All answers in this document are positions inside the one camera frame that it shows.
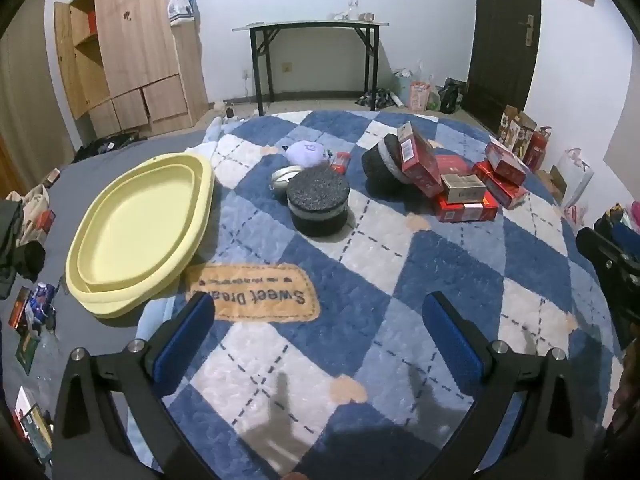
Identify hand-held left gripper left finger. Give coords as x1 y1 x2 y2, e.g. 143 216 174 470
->
52 291 216 480

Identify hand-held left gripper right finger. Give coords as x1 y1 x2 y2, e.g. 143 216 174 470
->
422 291 588 480

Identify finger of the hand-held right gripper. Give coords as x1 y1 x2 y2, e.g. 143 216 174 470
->
575 227 640 286
600 266 640 352

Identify yellow plastic basin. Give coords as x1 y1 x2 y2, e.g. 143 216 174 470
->
65 152 216 318

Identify gold cigarette box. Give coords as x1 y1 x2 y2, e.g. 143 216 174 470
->
441 172 488 204

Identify black speckled round sponge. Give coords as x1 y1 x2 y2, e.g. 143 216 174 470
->
361 132 418 200
286 165 351 238

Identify silver round tin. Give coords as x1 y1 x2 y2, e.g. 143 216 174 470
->
271 165 303 198

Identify purple plush toy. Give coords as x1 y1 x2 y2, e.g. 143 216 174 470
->
284 141 332 167

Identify person's right forearm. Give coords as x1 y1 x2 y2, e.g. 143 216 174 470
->
607 352 640 443

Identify colourful pile of things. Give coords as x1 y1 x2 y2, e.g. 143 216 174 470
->
595 200 640 241

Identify cardboard box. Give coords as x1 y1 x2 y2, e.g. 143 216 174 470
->
537 165 568 201

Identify blue white checkered blanket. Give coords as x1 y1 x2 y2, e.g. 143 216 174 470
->
125 107 626 480

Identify red fire extinguisher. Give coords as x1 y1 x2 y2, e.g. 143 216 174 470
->
522 127 551 168

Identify printed carton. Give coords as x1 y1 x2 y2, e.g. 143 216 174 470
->
497 105 538 156

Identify blue foil packet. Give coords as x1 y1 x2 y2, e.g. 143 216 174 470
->
27 282 60 333

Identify green packet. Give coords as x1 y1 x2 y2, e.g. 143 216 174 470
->
15 332 43 375

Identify black red box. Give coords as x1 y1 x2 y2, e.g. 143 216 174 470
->
7 286 33 331

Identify black rolled cloth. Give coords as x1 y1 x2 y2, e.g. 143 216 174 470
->
15 242 47 281

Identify dark olive clothes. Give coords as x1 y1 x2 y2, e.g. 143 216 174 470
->
0 200 31 298

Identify black floor bag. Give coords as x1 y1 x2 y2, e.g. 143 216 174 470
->
75 132 146 161

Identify dark wooden door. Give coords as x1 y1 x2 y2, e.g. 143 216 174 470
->
467 0 543 133

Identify pink bag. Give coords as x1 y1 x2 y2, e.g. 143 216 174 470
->
410 80 432 111

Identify dark patterned cloth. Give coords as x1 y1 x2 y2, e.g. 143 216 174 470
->
357 89 396 110

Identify wooden wardrobe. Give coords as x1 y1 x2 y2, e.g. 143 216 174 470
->
52 0 211 136

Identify hanging plastic bag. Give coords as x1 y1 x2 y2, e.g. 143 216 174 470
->
167 0 196 28

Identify black folding table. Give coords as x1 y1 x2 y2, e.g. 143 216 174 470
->
232 20 391 116

